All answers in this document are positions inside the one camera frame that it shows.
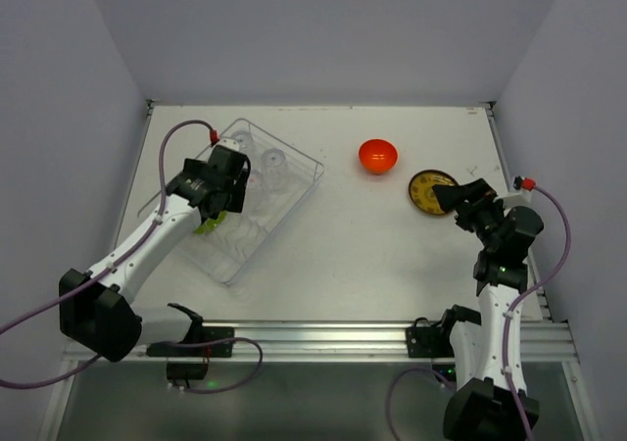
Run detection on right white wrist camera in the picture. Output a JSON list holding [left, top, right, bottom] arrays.
[[500, 176, 536, 210]]

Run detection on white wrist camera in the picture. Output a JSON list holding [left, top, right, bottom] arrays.
[[500, 176, 536, 210], [217, 137, 240, 152]]

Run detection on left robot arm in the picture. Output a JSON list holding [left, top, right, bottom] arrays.
[[59, 139, 252, 363]]

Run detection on clear cup back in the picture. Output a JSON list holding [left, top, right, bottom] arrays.
[[230, 129, 257, 158]]

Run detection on aluminium rail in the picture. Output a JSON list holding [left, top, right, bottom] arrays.
[[66, 318, 577, 364]]

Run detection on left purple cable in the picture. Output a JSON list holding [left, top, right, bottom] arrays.
[[0, 120, 265, 396]]

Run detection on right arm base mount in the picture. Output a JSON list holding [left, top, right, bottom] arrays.
[[405, 317, 454, 360]]

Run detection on green plate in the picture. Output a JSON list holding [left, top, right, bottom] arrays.
[[194, 211, 227, 235]]

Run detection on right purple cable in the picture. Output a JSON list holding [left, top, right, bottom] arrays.
[[386, 178, 573, 441]]

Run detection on clear cup front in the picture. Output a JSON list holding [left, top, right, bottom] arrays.
[[243, 170, 266, 215]]

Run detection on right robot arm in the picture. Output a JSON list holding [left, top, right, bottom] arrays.
[[432, 179, 544, 440]]

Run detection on yellow patterned plate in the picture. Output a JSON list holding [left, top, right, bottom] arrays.
[[408, 169, 458, 217]]

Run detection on clear cup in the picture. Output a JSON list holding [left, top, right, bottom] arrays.
[[261, 148, 289, 192], [243, 170, 266, 215], [230, 129, 257, 158]]

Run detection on clear wire dish rack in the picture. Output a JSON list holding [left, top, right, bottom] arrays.
[[175, 118, 324, 285]]

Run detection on orange bowl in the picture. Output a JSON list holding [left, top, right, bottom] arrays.
[[358, 139, 399, 174]]

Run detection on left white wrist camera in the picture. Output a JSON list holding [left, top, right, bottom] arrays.
[[217, 137, 240, 152]]

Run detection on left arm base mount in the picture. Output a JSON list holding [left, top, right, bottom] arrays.
[[137, 303, 235, 390]]

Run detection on clear cup right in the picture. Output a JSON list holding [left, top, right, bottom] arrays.
[[261, 148, 289, 192]]

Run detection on purple cable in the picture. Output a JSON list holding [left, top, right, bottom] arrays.
[[386, 178, 573, 441], [0, 120, 265, 396]]

